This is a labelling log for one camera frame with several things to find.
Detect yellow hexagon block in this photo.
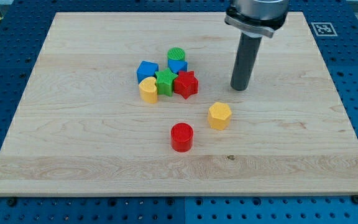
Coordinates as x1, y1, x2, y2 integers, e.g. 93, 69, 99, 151
208, 102, 232, 131

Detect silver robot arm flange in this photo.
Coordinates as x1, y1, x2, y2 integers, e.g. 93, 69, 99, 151
224, 0, 289, 38

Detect red cylinder block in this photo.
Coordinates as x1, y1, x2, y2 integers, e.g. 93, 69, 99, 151
170, 123, 194, 152

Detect red star block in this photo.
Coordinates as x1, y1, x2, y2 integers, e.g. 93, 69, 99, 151
173, 70, 199, 99

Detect green star block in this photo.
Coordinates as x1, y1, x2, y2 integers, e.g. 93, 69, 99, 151
155, 68, 178, 96

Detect yellow heart block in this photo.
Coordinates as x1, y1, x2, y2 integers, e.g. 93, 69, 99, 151
139, 77, 158, 104

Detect blue triangle block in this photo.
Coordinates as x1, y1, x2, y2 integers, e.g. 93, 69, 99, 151
167, 59, 188, 74

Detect blue cube block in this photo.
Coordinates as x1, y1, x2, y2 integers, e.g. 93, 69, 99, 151
136, 60, 159, 83

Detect green cylinder block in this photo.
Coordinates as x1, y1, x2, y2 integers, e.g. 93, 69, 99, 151
167, 47, 186, 61

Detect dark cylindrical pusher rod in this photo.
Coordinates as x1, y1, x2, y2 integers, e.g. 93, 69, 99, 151
230, 33, 262, 91

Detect white fiducial marker tag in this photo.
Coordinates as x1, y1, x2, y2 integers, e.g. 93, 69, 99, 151
311, 22, 337, 37

